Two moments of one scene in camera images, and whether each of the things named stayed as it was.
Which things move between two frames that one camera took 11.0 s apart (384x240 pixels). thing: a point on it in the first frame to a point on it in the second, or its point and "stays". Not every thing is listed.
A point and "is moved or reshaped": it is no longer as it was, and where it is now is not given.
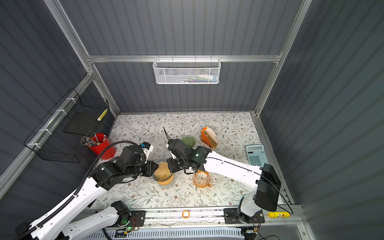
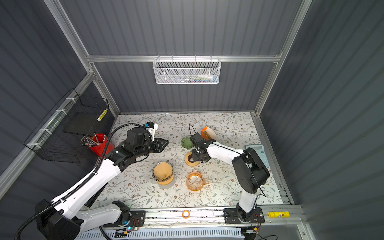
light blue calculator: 256,155 stays
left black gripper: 151,165 to 161,148
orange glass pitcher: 201,179 is moved or reshaped
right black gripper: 170,164 to 195,158
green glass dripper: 189,140 stays
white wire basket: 185,71 stays
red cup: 104,143 stays
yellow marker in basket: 102,114 stays
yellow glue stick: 279,214 stays
